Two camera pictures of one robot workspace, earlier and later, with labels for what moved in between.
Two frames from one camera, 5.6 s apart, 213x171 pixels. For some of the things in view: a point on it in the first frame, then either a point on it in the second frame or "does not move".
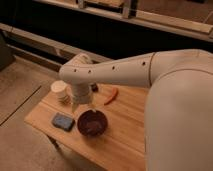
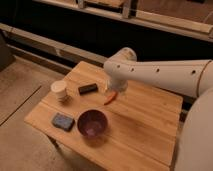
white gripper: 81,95 -> 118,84
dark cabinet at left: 6,52 does not move
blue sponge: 63,122 does not move
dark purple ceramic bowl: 92,123 does not move
